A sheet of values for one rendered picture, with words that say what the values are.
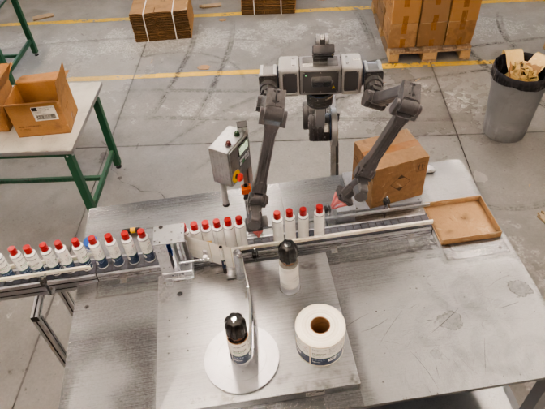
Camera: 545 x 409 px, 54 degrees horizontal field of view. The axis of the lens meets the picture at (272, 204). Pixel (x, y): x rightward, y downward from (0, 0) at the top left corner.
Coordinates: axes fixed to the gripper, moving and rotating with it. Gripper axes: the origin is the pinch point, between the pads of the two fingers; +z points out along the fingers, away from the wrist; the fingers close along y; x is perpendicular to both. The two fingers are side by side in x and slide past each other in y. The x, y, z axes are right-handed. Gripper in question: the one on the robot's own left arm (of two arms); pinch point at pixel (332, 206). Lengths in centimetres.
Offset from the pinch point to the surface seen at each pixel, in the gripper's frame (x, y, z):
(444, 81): 193, -245, -22
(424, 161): 37, -20, -34
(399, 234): 38.6, 5.1, -5.2
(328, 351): -8, 69, 16
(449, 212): 63, -7, -23
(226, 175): -54, 0, 9
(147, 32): -31, -389, 155
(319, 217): -3.5, 2.7, 6.8
